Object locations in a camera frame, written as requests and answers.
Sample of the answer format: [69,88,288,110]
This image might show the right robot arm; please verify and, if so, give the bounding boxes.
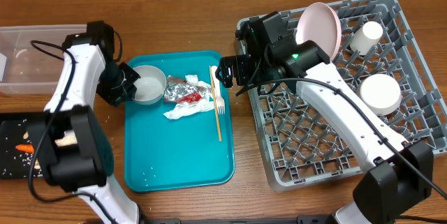
[216,12,434,223]

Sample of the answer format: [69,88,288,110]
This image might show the white bowl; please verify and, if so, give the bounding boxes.
[356,74,402,116]

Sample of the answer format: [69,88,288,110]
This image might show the grey bowl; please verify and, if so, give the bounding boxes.
[133,65,167,105]

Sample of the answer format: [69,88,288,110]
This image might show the grey plastic dishwasher rack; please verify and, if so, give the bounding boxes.
[249,0,446,192]

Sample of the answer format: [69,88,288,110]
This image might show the clear plastic bin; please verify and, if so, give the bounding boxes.
[1,24,86,95]

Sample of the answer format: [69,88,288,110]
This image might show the white paper cup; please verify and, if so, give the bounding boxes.
[349,21,383,55]

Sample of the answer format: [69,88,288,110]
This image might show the orange carrot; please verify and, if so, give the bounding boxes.
[15,144,34,154]

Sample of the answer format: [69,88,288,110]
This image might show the wooden chopstick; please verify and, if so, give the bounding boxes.
[209,66,222,142]

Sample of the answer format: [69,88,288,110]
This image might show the black plastic tray bin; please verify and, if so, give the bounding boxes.
[0,112,45,180]

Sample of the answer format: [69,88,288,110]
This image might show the pile of rice and peanuts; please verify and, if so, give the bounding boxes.
[1,119,78,178]

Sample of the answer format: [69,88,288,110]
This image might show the pink round plate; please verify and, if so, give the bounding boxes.
[295,2,342,61]

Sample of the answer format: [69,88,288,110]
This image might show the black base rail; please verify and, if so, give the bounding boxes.
[145,214,336,224]

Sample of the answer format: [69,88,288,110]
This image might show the white plastic fork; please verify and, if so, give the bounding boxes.
[211,66,225,114]

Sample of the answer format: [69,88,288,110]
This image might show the crumpled white tissue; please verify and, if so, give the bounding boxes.
[163,92,214,120]

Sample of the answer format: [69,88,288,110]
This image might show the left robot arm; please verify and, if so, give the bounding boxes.
[27,21,145,223]

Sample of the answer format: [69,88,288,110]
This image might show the foil snack wrapper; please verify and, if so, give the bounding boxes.
[163,75,212,103]

